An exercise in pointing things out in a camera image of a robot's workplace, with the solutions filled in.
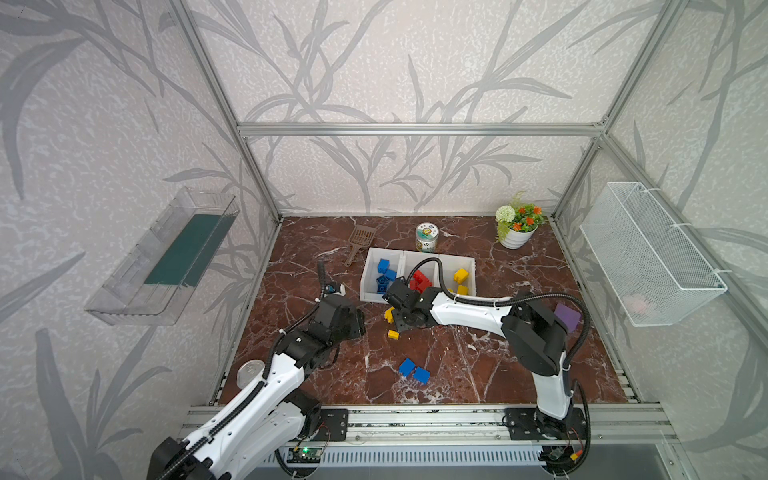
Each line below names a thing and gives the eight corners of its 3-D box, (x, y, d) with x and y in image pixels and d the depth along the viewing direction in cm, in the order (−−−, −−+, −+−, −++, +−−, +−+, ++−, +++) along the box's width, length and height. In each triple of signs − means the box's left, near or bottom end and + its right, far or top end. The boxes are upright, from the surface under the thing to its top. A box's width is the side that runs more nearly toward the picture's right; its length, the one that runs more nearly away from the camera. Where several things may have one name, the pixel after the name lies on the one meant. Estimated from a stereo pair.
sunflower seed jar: (415, 254, 111) (416, 239, 104) (415, 238, 116) (416, 222, 109) (437, 254, 111) (439, 239, 104) (435, 238, 116) (437, 222, 109)
